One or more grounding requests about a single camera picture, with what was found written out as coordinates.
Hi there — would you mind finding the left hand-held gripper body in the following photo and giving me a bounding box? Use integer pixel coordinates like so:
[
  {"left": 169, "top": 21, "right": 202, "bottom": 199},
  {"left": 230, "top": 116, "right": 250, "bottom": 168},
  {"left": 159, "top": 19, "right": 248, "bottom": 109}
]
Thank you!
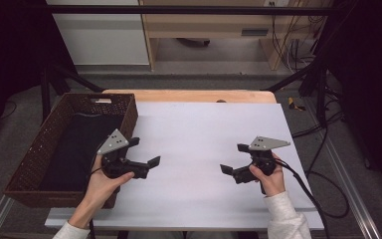
[{"left": 95, "top": 127, "right": 151, "bottom": 180}]

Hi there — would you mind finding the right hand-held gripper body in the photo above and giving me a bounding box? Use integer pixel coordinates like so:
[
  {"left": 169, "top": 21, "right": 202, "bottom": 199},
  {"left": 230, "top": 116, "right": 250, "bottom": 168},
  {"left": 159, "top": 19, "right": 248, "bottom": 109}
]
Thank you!
[{"left": 232, "top": 135, "right": 292, "bottom": 185}]

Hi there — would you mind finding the black garment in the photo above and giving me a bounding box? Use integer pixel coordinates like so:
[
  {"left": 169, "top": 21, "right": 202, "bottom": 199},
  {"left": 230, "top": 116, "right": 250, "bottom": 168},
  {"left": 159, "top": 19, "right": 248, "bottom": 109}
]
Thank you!
[{"left": 38, "top": 112, "right": 125, "bottom": 193}]

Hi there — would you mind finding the brown woven basket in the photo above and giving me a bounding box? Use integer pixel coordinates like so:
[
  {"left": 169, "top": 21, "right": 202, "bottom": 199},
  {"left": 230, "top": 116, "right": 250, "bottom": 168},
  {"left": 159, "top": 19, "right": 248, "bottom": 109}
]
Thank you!
[{"left": 2, "top": 92, "right": 139, "bottom": 209}]

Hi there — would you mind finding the person's right hand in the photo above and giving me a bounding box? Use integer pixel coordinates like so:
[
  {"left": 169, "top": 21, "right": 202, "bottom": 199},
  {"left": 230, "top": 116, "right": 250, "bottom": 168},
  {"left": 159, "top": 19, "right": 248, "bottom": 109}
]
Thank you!
[{"left": 248, "top": 152, "right": 287, "bottom": 198}]

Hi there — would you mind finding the person's left hand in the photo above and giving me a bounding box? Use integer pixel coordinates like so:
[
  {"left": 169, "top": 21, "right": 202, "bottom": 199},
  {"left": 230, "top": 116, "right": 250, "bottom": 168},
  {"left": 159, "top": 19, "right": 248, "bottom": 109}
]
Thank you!
[{"left": 85, "top": 154, "right": 136, "bottom": 204}]

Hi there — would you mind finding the white table board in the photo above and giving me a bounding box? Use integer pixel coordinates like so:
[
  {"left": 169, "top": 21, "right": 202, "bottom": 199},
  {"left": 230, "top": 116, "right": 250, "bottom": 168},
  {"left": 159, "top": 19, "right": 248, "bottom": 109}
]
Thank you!
[{"left": 44, "top": 101, "right": 326, "bottom": 232}]

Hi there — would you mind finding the yellow and black tape piece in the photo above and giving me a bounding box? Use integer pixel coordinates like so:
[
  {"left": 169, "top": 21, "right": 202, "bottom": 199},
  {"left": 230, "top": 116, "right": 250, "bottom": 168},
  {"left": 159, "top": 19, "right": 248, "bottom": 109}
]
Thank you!
[{"left": 286, "top": 97, "right": 307, "bottom": 113}]

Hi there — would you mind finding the wooden table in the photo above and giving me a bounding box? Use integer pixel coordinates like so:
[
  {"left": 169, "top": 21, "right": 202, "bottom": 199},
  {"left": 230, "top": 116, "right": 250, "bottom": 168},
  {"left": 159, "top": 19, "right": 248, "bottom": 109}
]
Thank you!
[{"left": 101, "top": 88, "right": 278, "bottom": 105}]

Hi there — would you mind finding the black metal stand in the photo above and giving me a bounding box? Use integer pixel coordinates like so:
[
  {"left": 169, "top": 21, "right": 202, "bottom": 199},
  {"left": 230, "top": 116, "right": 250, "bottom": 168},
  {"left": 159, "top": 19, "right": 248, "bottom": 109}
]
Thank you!
[
  {"left": 39, "top": 62, "right": 106, "bottom": 121},
  {"left": 261, "top": 59, "right": 330, "bottom": 129}
]

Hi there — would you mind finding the white cabinet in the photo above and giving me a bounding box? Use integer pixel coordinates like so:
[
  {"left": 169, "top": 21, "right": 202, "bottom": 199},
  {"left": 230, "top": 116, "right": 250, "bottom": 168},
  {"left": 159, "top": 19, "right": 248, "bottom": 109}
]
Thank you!
[{"left": 46, "top": 0, "right": 150, "bottom": 67}]

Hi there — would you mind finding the light wooden desk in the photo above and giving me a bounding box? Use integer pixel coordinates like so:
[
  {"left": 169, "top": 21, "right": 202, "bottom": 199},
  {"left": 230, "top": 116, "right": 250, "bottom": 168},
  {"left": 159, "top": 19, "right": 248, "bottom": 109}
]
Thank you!
[{"left": 138, "top": 0, "right": 333, "bottom": 72}]

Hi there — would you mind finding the black curtain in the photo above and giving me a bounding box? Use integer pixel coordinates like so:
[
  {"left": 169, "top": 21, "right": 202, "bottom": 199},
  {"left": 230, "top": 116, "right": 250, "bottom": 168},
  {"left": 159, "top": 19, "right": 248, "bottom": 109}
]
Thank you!
[
  {"left": 321, "top": 0, "right": 382, "bottom": 203},
  {"left": 0, "top": 0, "right": 78, "bottom": 147}
]

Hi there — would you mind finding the black looped floor cable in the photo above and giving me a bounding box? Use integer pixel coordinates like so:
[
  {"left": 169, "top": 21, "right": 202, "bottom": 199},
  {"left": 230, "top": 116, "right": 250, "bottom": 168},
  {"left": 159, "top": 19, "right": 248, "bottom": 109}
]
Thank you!
[{"left": 303, "top": 126, "right": 350, "bottom": 220}]

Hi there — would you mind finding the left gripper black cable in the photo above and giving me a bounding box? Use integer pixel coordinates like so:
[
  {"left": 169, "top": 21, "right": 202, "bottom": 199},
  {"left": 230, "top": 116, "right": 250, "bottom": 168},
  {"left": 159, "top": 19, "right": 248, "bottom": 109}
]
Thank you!
[{"left": 87, "top": 166, "right": 104, "bottom": 239}]

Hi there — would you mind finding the thin black floor cable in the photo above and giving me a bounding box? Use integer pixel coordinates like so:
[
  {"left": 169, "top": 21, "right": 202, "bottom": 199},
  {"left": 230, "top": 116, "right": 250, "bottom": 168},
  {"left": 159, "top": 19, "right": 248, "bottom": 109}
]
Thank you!
[{"left": 0, "top": 100, "right": 18, "bottom": 121}]

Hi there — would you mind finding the bundle of hanging cables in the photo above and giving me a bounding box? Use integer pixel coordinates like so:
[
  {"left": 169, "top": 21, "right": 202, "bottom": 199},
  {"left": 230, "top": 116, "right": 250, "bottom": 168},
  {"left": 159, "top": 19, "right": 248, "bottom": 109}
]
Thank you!
[{"left": 270, "top": 1, "right": 326, "bottom": 74}]

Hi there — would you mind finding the black horizontal frame bar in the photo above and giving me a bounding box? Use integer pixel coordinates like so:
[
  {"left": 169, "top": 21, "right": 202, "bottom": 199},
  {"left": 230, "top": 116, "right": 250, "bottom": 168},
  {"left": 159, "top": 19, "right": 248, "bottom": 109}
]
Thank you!
[{"left": 45, "top": 4, "right": 341, "bottom": 17}]

